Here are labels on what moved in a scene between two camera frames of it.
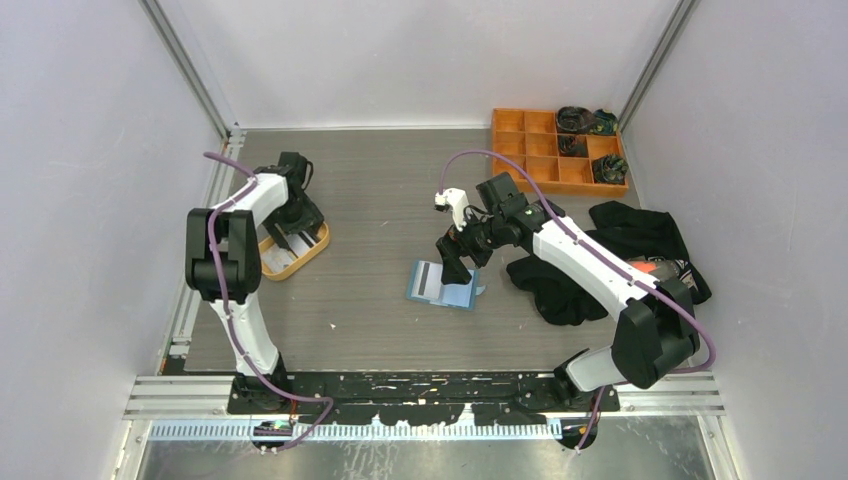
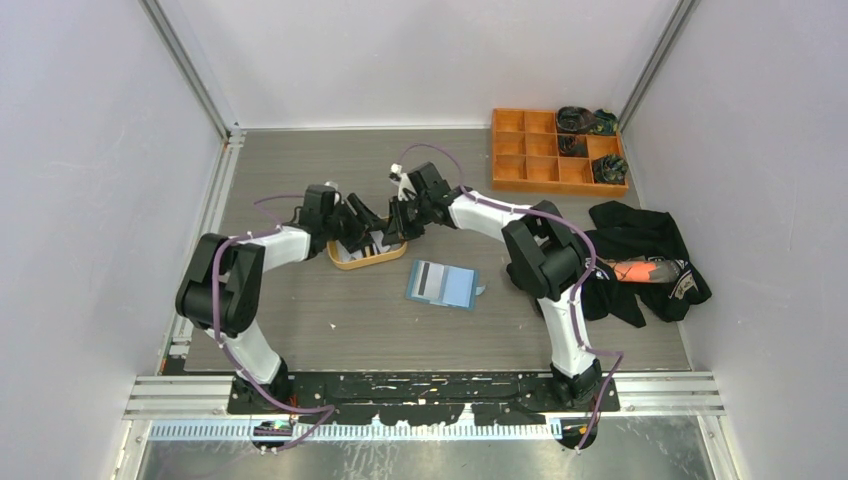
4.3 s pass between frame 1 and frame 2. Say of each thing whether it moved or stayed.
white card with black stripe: stayed
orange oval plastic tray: moved
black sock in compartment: stayed
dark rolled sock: stayed
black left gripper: moved
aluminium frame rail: stayed
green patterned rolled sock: stayed
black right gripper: moved
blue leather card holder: stayed
